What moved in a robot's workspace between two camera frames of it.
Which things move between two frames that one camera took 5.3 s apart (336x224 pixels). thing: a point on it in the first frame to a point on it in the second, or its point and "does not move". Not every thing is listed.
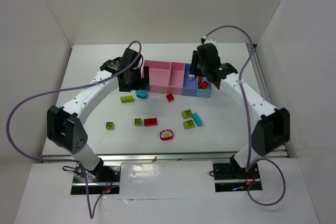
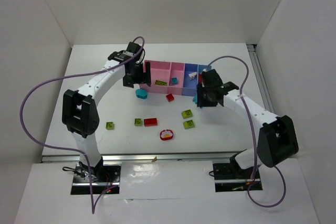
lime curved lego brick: (186, 114) does not move
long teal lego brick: (197, 118) to (195, 99)
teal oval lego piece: (141, 94) does not move
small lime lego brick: (138, 122) does not move
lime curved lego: (188, 124) does not move
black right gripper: (195, 64) to (205, 100)
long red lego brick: (151, 121) does not move
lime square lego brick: (109, 125) does not move
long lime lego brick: (126, 98) to (160, 82)
